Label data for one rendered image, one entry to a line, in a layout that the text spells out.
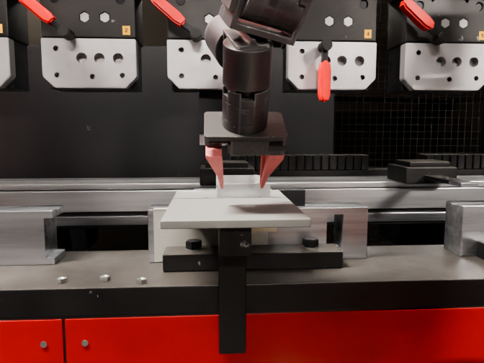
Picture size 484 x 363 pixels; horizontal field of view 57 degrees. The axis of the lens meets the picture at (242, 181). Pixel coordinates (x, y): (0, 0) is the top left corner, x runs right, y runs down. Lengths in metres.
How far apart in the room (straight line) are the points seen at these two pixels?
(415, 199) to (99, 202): 0.74
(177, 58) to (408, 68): 0.39
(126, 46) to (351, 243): 0.51
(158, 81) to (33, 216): 0.62
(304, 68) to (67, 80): 0.39
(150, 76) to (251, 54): 0.84
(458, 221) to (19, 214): 0.78
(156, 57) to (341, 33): 0.66
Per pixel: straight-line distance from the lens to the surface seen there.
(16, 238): 0.86
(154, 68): 1.32
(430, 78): 0.85
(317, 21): 0.80
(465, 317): 0.82
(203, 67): 0.76
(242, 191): 0.71
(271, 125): 0.57
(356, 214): 0.83
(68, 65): 0.80
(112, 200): 1.06
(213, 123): 0.57
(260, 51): 0.51
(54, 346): 0.76
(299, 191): 0.81
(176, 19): 0.74
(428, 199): 1.16
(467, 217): 0.92
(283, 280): 0.71
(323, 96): 0.75
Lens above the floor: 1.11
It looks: 7 degrees down
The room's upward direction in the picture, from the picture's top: straight up
